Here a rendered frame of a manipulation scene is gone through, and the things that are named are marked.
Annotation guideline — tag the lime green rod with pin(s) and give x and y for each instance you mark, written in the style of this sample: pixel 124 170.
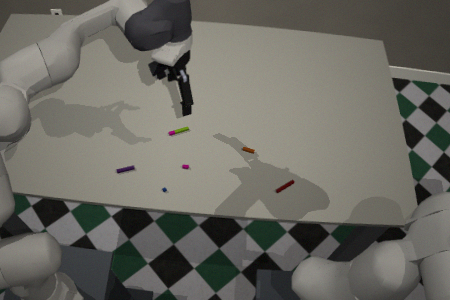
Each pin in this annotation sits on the lime green rod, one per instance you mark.
pixel 181 130

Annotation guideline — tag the dark red rod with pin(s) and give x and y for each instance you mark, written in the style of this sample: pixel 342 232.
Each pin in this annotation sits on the dark red rod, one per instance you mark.
pixel 285 186

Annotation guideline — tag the orange rod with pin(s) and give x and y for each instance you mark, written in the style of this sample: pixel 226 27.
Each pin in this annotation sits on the orange rod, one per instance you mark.
pixel 248 150

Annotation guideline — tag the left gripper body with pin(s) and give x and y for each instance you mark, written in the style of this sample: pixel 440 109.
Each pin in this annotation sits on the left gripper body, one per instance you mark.
pixel 180 64

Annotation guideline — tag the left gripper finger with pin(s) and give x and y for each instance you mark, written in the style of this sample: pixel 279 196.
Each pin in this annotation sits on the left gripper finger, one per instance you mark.
pixel 170 76
pixel 186 91

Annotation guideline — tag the purple rod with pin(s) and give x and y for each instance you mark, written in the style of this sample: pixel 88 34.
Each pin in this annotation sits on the purple rod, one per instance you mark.
pixel 125 169

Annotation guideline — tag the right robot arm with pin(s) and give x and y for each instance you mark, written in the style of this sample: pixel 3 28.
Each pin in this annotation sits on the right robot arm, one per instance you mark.
pixel 389 270

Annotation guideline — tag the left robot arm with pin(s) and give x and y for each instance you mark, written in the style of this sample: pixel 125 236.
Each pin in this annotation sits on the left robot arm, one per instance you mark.
pixel 33 257

